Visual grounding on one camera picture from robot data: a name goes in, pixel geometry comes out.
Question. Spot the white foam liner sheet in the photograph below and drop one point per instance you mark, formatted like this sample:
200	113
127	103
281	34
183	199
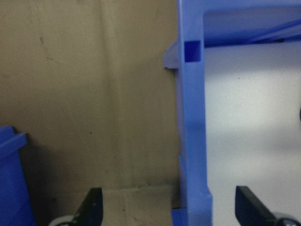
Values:
247	117

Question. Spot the blue bin with push buttons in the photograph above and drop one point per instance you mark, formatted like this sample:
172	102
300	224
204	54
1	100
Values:
11	176

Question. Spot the blue bin with capacitors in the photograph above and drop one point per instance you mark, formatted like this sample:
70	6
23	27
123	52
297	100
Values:
192	117

